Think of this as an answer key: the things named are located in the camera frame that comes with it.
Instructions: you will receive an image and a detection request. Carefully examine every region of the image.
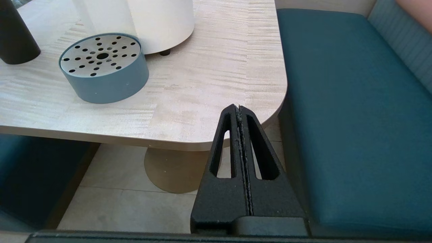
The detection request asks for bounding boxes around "blue perforated drip tray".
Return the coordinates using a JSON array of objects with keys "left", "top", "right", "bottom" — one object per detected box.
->
[{"left": 58, "top": 33, "right": 150, "bottom": 104}]

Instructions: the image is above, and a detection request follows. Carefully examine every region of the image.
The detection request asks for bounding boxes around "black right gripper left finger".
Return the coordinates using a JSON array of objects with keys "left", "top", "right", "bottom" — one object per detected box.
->
[{"left": 190, "top": 104, "right": 253, "bottom": 235}]

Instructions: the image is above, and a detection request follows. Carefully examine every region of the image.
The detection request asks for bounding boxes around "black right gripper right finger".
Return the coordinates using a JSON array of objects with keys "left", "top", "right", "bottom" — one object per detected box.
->
[{"left": 239, "top": 106, "right": 307, "bottom": 219}]

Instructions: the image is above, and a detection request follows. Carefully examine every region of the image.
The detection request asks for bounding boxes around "large tea beverage dispenser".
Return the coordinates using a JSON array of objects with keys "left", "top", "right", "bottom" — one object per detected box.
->
[{"left": 73, "top": 0, "right": 195, "bottom": 56}]

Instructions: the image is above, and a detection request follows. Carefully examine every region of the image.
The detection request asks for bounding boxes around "dark grey tall cup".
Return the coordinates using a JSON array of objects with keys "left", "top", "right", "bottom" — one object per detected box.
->
[{"left": 0, "top": 0, "right": 41, "bottom": 65}]

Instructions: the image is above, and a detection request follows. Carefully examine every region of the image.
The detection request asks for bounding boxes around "beige table pedestal base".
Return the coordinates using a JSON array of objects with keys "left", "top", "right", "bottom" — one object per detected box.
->
[{"left": 144, "top": 137, "right": 233, "bottom": 194}]

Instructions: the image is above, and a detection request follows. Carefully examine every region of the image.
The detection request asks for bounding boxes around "pink bolster cushion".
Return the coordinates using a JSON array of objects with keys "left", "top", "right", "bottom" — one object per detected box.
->
[{"left": 395, "top": 0, "right": 432, "bottom": 34}]

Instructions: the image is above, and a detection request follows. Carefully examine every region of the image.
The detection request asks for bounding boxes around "teal upholstered bench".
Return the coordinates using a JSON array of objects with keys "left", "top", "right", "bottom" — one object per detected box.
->
[
  {"left": 0, "top": 133, "right": 100, "bottom": 233},
  {"left": 276, "top": 0, "right": 432, "bottom": 237}
]

